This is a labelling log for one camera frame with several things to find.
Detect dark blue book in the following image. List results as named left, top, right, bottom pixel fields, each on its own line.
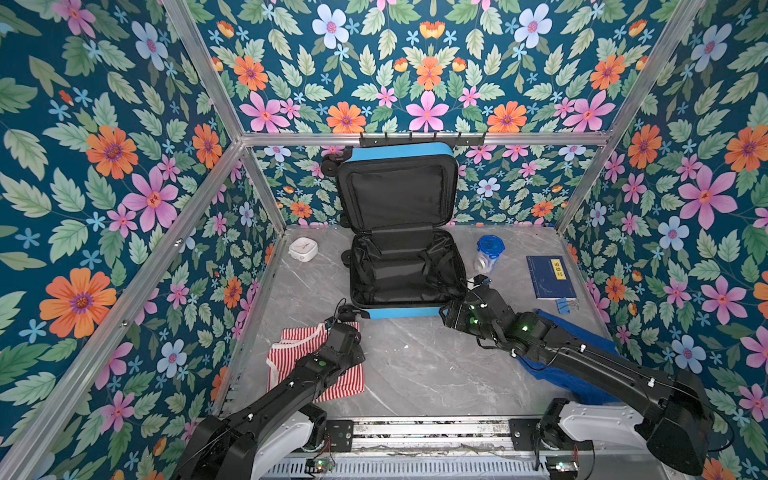
left=526, top=255, right=577, bottom=300

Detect blue t-shirt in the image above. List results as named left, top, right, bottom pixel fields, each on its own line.
left=519, top=309, right=619, bottom=405

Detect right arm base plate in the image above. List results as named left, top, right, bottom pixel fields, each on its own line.
left=508, top=418, right=594, bottom=452

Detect white round device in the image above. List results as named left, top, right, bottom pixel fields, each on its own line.
left=288, top=237, right=319, bottom=263

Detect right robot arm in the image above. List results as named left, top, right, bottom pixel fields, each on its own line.
left=439, top=284, right=714, bottom=476

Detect blue suitcase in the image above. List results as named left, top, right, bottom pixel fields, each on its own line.
left=321, top=142, right=467, bottom=320

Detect red white striped shirt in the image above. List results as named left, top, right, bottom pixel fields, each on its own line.
left=266, top=324, right=366, bottom=404

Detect clear jar blue lid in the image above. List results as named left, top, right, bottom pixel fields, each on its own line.
left=474, top=235, right=505, bottom=275

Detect black coat hook rail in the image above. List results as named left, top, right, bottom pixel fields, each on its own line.
left=358, top=132, right=486, bottom=148

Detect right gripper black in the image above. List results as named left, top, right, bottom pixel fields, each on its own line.
left=435, top=300, right=500, bottom=347

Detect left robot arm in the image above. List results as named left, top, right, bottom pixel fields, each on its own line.
left=171, top=323, right=365, bottom=479

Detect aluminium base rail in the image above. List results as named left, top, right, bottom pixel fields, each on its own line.
left=311, top=415, right=679, bottom=457

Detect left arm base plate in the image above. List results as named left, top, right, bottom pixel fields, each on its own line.
left=309, top=420, right=355, bottom=453

